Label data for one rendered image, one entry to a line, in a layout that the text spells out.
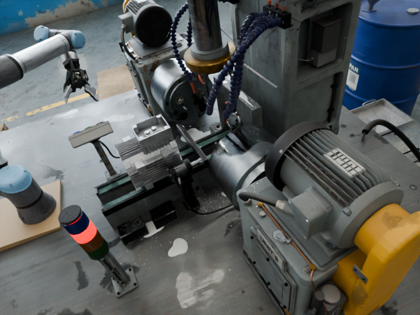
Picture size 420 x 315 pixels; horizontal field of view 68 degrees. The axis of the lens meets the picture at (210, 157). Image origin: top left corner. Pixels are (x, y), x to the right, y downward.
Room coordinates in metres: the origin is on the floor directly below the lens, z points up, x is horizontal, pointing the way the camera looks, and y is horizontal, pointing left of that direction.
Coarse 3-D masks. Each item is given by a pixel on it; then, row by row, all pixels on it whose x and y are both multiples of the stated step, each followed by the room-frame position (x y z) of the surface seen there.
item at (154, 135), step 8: (152, 120) 0.95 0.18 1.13; (160, 120) 0.94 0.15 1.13; (136, 128) 0.91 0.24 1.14; (144, 128) 0.93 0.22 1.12; (152, 128) 0.90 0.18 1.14; (160, 128) 0.91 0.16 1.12; (168, 128) 0.87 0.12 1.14; (136, 136) 0.86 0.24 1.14; (144, 136) 0.89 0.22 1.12; (152, 136) 0.85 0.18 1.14; (160, 136) 0.85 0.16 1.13; (168, 136) 0.86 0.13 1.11; (144, 144) 0.83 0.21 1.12; (152, 144) 0.84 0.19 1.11; (160, 144) 0.85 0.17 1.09; (144, 152) 0.83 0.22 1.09
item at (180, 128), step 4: (180, 124) 1.02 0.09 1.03; (180, 128) 1.00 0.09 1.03; (184, 128) 0.99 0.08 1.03; (180, 132) 1.00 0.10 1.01; (184, 132) 0.96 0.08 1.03; (184, 136) 0.95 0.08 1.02; (188, 136) 0.94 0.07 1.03; (188, 140) 0.91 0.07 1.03; (192, 140) 0.91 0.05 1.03; (192, 144) 0.88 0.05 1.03; (196, 144) 0.88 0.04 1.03; (192, 148) 0.88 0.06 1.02; (196, 148) 0.86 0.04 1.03; (200, 148) 0.86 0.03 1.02; (196, 152) 0.84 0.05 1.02; (200, 152) 0.83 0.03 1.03; (200, 156) 0.81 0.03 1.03; (204, 156) 0.81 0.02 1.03; (200, 160) 0.80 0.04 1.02; (204, 160) 0.79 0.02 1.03; (204, 164) 0.79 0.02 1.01
